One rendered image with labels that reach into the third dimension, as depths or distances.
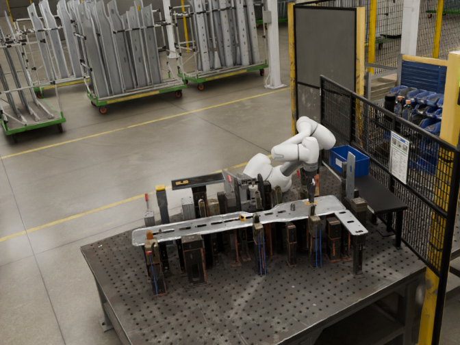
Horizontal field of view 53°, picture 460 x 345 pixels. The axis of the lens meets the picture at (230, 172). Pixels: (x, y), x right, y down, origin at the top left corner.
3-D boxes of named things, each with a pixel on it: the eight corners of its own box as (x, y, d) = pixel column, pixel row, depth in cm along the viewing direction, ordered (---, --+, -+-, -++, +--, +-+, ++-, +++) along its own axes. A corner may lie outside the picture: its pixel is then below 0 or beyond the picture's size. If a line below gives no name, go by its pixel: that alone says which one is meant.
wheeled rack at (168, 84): (98, 116, 908) (79, 22, 836) (88, 105, 991) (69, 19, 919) (188, 97, 981) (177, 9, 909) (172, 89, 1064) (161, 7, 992)
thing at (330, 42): (367, 185, 543) (374, 5, 461) (358, 189, 537) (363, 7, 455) (296, 153, 651) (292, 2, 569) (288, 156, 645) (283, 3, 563)
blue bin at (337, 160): (349, 179, 331) (349, 162, 326) (328, 163, 358) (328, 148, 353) (369, 174, 335) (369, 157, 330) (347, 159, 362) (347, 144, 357)
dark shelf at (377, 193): (374, 215, 288) (375, 211, 287) (321, 162, 369) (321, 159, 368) (407, 209, 291) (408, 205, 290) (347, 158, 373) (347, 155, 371)
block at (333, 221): (328, 263, 297) (329, 226, 285) (322, 254, 307) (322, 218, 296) (343, 261, 298) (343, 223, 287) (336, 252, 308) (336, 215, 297)
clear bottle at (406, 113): (404, 133, 294) (406, 102, 286) (398, 129, 300) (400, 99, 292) (413, 131, 295) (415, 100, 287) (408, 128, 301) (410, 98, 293)
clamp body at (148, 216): (150, 265, 313) (141, 218, 298) (149, 256, 323) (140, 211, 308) (163, 262, 314) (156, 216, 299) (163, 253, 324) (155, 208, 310)
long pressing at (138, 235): (131, 249, 279) (131, 247, 279) (131, 231, 300) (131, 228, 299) (348, 211, 299) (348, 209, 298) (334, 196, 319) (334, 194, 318)
